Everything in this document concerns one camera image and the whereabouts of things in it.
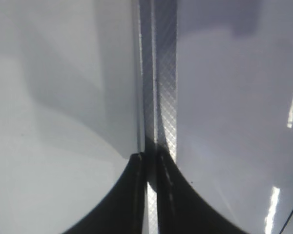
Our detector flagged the white whiteboard with aluminium frame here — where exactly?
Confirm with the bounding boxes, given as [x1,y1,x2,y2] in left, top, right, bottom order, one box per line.
[134,0,293,234]

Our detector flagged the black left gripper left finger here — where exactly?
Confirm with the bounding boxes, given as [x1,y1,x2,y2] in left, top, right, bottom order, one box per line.
[65,153,147,234]

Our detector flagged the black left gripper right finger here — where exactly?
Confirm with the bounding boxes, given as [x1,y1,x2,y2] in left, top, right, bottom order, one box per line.
[155,148,245,234]

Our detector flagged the black cable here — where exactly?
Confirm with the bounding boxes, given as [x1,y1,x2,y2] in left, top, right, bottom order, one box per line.
[279,197,293,234]

